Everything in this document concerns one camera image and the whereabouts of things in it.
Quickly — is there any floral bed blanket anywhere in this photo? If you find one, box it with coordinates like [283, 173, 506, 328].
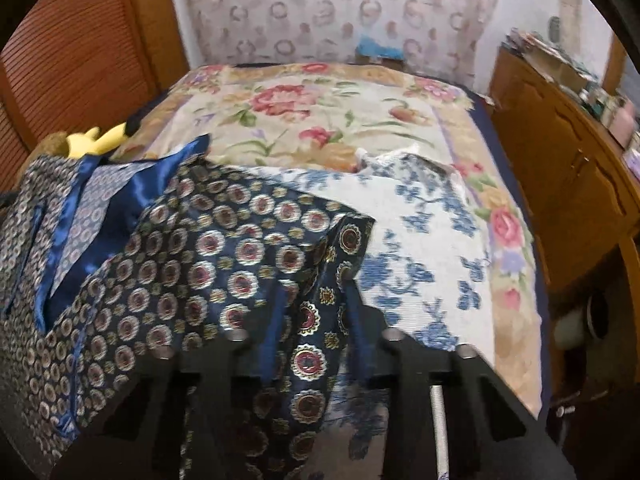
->
[112, 62, 546, 418]

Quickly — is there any grey round container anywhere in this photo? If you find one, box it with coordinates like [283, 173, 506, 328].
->
[552, 290, 610, 352]

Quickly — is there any wooden louvered wardrobe door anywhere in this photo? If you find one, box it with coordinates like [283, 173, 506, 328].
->
[0, 0, 191, 171]

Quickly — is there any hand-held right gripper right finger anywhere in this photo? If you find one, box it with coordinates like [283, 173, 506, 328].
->
[336, 275, 577, 480]

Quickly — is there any pink container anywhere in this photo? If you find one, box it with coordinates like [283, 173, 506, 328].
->
[611, 100, 637, 143]

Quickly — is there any brown plush toy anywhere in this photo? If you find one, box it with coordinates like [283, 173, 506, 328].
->
[31, 132, 71, 161]

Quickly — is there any dark blue patterned bag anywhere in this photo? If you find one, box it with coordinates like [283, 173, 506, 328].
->
[30, 162, 377, 480]

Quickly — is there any blue and white floral cloth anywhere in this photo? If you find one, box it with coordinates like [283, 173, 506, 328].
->
[260, 145, 496, 480]

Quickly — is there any satin-trimmed patterned pajama top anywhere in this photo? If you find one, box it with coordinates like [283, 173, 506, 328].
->
[0, 134, 213, 341]

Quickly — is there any light blue bundle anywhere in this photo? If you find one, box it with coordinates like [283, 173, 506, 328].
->
[355, 36, 405, 61]

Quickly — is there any yellow plush toy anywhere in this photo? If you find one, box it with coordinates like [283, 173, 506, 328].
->
[65, 124, 132, 160]

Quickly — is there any cluttered wooden desk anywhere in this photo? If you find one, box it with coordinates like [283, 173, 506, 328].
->
[487, 45, 640, 311]

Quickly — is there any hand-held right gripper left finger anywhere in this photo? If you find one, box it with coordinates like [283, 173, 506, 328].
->
[50, 290, 297, 480]

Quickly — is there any ring-patterned wall curtain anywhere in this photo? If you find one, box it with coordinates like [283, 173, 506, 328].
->
[167, 0, 503, 88]

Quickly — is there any clutter on cabinet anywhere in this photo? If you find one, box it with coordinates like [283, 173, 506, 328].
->
[502, 15, 640, 161]

